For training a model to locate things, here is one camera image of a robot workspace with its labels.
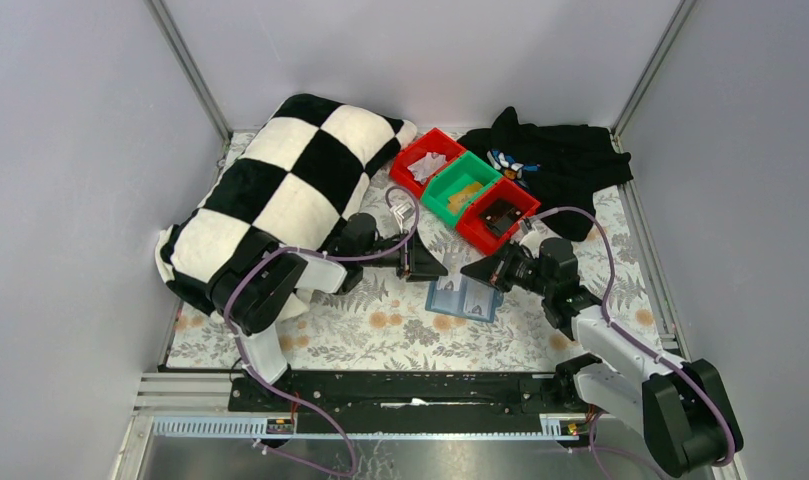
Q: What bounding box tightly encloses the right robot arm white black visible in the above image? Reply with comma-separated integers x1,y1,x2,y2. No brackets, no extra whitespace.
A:
461,238,744,477

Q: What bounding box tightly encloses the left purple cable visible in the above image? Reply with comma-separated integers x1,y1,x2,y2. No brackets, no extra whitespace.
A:
221,185,422,478

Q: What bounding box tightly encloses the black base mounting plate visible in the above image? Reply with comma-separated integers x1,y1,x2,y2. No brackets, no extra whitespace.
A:
228,370,595,426

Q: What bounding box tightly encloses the red plastic bin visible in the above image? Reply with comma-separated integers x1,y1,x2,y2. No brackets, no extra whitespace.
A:
389,128,466,198
455,179,540,255

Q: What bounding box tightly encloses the floral patterned table mat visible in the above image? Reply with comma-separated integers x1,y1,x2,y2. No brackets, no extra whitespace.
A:
165,167,663,372

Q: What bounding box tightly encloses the yellow item in green bin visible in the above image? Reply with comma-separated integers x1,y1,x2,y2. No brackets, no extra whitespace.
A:
447,182,483,215

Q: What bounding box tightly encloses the small colourful toy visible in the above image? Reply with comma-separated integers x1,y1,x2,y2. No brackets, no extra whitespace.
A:
487,149,540,185

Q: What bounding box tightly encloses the black white checkered pillow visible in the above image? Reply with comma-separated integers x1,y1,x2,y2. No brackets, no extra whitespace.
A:
155,93,417,315

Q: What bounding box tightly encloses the far red plastic bin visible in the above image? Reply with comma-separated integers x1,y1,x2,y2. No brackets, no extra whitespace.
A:
389,128,466,198

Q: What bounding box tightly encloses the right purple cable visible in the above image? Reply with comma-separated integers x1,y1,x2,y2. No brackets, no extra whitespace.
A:
529,206,738,480

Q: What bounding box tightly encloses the near red plastic bin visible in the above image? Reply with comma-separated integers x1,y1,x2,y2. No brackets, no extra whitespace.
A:
455,179,540,255

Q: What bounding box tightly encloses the silver VIP card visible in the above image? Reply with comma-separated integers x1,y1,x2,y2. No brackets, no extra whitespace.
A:
407,152,447,185

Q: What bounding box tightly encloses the black object in bin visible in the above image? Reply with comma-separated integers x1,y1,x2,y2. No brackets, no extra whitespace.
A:
479,199,522,237

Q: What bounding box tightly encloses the purple cable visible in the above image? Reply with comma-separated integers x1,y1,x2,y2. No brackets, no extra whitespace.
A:
221,185,422,478
529,206,738,480

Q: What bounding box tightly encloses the black cloth garment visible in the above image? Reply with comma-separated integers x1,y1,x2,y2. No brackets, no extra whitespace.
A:
457,106,633,216

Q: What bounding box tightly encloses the perforated metal rail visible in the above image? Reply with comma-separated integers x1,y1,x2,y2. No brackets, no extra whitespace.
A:
153,412,578,441

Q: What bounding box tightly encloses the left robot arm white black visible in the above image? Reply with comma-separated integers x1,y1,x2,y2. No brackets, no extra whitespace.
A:
207,213,448,384

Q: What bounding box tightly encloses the green plastic bin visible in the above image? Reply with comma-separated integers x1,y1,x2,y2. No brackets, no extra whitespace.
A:
421,151,500,227

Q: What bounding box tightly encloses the blue card holder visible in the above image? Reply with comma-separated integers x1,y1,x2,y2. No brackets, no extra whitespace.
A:
425,274,503,323

